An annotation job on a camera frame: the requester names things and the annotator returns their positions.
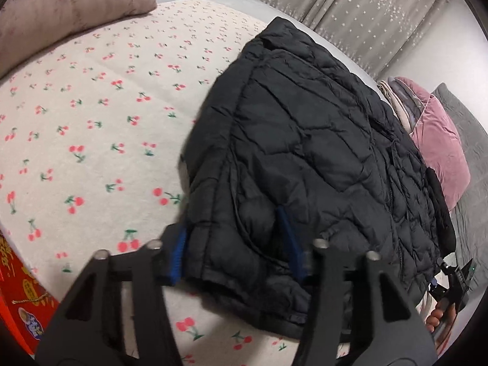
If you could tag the cherry print bed sheet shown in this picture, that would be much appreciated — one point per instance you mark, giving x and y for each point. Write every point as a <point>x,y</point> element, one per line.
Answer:
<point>114,129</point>

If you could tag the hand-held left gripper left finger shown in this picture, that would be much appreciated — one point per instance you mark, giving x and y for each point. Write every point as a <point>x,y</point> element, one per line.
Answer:
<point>177,256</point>

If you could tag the black quilted puffer jacket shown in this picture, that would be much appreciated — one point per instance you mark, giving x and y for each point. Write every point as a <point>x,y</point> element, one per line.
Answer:
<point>305,152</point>

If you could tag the person's right hand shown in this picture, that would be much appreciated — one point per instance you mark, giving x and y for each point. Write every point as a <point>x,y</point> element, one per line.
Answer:
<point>438,317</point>

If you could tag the pink velvet pillow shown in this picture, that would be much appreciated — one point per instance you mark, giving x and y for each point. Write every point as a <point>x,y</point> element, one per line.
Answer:
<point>438,145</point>

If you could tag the grey blanket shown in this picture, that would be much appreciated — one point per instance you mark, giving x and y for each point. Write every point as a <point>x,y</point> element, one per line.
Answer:
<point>467,183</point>

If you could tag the mauve pillow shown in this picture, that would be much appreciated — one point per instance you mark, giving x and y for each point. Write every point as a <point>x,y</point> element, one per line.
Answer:
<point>57,11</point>

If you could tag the grey star print curtain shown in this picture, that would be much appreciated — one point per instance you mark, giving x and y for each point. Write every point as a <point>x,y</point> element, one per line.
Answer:
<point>343,3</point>

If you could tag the folded beige and grey blankets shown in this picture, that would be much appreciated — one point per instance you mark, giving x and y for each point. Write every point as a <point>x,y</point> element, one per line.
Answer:
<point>396,99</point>

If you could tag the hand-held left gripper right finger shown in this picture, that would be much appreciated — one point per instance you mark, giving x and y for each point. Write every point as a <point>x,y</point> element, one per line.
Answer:
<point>289,242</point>

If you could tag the red printed box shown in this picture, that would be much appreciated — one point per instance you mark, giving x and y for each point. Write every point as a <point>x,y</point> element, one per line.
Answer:
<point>23,301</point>

